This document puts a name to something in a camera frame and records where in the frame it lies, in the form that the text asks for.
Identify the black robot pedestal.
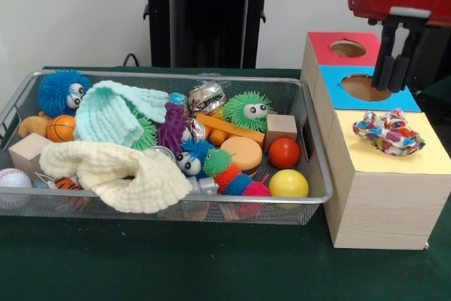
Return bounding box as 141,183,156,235
135,0,285,69

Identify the mint green knitted cloth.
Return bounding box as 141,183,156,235
73,80,171,147

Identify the yellow plastic ball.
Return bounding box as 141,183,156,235
269,169,310,207

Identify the wooden box with three holes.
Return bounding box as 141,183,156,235
299,32,451,250

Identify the purple spiky rubber ball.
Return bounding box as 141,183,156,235
157,102,190,156

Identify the blue spiky rubber ball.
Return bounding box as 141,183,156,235
37,69,92,118

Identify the green spiky ball with eyes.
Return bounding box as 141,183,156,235
223,91,274,133

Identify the cream knitted cloth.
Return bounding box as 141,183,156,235
39,140,193,214

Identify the shallow silver mesh bin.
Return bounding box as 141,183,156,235
0,70,334,226

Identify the small orange basketball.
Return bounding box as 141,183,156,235
47,114,77,143

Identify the small wooden cube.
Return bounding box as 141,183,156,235
266,113,299,152

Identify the dark green side table cloth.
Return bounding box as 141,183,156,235
415,75,451,113

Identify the small patterned cloth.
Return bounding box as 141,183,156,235
352,109,426,156

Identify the orange-red ball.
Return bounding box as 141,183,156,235
268,137,301,170

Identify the white baseball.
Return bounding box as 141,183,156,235
0,168,33,210

